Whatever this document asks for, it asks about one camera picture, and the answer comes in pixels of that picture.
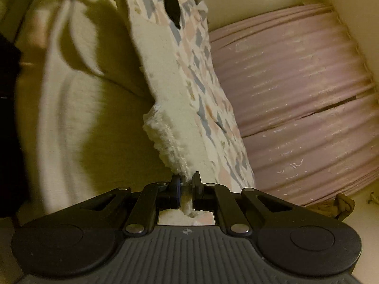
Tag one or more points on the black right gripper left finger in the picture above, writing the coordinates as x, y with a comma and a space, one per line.
172, 193

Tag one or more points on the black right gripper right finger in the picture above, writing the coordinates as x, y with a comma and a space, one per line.
203, 195

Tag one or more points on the white fleece jacket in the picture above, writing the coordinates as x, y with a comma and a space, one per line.
81, 99

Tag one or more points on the checkered pink grey quilt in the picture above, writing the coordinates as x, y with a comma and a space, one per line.
191, 124

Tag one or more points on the pink curtain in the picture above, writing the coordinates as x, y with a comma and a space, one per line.
304, 100

